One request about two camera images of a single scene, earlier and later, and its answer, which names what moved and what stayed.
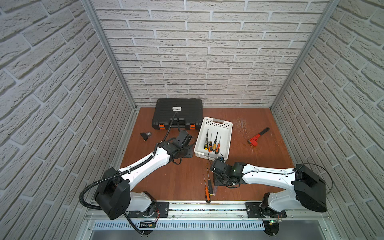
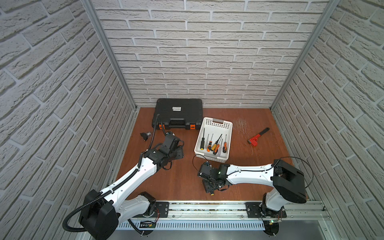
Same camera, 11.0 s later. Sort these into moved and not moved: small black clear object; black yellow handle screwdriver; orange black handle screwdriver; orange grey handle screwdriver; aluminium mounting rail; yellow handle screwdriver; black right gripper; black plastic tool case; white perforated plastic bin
Moved: black yellow handle screwdriver; black right gripper; yellow handle screwdriver
Not moved: small black clear object; black plastic tool case; white perforated plastic bin; orange grey handle screwdriver; orange black handle screwdriver; aluminium mounting rail
